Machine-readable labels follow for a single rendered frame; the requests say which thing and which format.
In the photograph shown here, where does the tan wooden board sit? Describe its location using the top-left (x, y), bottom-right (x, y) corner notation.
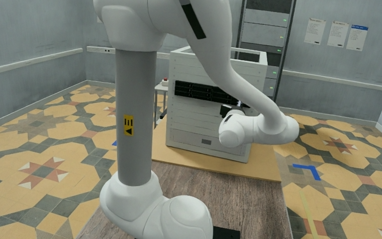
top-left (152, 114), bottom-right (282, 183)

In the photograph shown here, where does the white server rack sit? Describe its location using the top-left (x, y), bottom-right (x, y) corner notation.
top-left (165, 46), bottom-right (268, 163)

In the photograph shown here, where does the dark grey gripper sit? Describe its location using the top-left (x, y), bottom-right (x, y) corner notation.
top-left (231, 100), bottom-right (246, 115)

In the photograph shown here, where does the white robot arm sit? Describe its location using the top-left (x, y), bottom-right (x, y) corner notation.
top-left (94, 0), bottom-right (299, 239)

